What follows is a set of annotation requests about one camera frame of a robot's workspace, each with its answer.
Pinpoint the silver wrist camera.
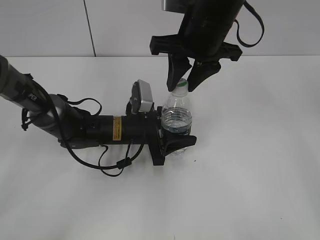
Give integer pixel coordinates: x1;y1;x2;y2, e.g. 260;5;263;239
130;79;154;114
161;0;189;14

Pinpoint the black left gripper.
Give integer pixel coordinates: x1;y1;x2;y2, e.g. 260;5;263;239
124;100;197;166

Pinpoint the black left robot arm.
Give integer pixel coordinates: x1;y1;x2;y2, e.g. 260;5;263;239
0;57;197;166

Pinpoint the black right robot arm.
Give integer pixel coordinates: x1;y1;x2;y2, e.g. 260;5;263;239
149;0;244;92

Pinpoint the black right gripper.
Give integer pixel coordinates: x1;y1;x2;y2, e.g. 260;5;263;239
149;34;243;92

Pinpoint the white green bottle cap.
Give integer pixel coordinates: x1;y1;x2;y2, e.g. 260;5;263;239
171;78;189;97

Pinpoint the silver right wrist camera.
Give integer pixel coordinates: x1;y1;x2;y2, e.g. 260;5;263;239
161;0;189;14

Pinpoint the clear Cestbon water bottle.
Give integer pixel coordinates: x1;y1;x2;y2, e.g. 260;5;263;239
160;91;193;157

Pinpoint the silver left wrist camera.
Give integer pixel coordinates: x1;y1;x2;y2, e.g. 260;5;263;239
130;79;154;114

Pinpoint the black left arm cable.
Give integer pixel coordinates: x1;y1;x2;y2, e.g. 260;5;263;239
20;74;146;178

